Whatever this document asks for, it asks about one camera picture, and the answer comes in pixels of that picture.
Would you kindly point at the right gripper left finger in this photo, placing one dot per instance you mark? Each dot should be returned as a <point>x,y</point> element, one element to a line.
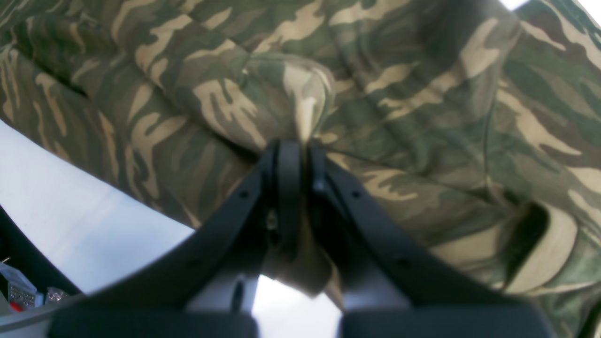
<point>205,287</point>

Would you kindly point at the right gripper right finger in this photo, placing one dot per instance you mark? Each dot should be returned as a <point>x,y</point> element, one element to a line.
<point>394,288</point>

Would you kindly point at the camouflage T-shirt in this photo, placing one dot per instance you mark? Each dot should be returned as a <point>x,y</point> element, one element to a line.
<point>476,127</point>

